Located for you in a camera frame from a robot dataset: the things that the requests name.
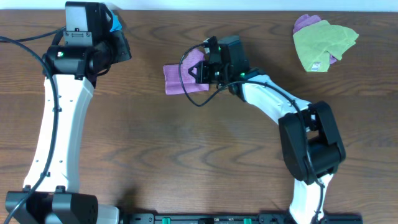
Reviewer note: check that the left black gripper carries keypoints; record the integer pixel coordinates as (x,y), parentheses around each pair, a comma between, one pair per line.
(123,47)

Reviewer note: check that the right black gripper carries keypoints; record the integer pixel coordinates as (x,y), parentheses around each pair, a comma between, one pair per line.
(201,77)

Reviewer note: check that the purple microfibre cloth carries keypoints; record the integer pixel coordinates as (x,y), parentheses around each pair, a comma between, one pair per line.
(173,73)

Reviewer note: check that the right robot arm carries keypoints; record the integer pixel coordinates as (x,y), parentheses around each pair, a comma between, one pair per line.
(311,144)

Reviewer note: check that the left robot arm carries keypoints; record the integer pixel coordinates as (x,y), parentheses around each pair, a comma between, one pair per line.
(51,189)

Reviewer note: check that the blue folded cloth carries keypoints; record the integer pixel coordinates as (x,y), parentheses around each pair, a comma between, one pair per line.
(116,23)

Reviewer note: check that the green crumpled cloth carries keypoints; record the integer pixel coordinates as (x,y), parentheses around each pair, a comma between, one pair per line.
(318,43)

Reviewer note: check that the purple crumpled cloth underneath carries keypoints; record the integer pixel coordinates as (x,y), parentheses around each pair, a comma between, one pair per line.
(305,21)

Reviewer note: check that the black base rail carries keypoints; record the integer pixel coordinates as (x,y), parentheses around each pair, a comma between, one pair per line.
(262,218)

